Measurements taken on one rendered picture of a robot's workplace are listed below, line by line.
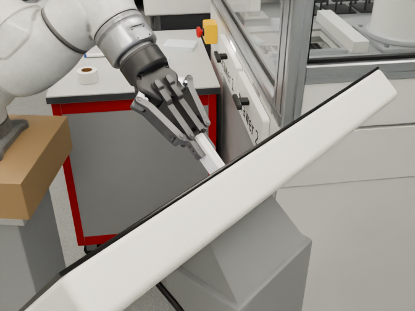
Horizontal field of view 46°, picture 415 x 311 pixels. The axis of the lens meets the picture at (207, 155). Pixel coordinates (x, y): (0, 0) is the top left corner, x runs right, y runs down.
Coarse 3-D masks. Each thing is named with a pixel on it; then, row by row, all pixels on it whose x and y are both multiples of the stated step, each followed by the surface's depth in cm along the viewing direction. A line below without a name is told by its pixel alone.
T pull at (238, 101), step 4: (232, 96) 127; (236, 96) 125; (236, 100) 124; (240, 100) 124; (244, 100) 124; (248, 100) 124; (236, 104) 122; (240, 104) 121; (244, 104) 123; (248, 104) 124; (240, 108) 121
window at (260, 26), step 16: (224, 0) 168; (240, 0) 142; (256, 0) 123; (272, 0) 108; (240, 16) 143; (256, 16) 124; (272, 16) 109; (256, 32) 125; (272, 32) 110; (256, 48) 127; (272, 48) 111; (272, 64) 112
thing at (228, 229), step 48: (336, 96) 60; (384, 96) 65; (288, 144) 52; (192, 192) 44; (240, 192) 46; (144, 240) 39; (192, 240) 41; (240, 240) 58; (288, 240) 63; (48, 288) 38; (96, 288) 36; (144, 288) 38; (240, 288) 56
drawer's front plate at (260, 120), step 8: (240, 72) 134; (240, 80) 133; (248, 80) 130; (240, 88) 134; (248, 88) 126; (248, 96) 124; (256, 96) 122; (256, 104) 118; (240, 112) 136; (248, 112) 126; (256, 112) 117; (264, 112) 114; (248, 120) 127; (256, 120) 117; (264, 120) 112; (248, 128) 127; (256, 128) 118; (264, 128) 113; (256, 136) 119; (264, 136) 114
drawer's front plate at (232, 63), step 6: (222, 36) 159; (222, 42) 157; (228, 42) 155; (222, 48) 158; (228, 48) 150; (228, 54) 148; (234, 54) 146; (228, 60) 148; (234, 60) 142; (228, 66) 149; (234, 66) 140; (240, 66) 138; (222, 72) 162; (228, 72) 150; (234, 72) 141; (228, 78) 151; (234, 78) 142; (228, 84) 152; (234, 84) 142; (234, 90) 143
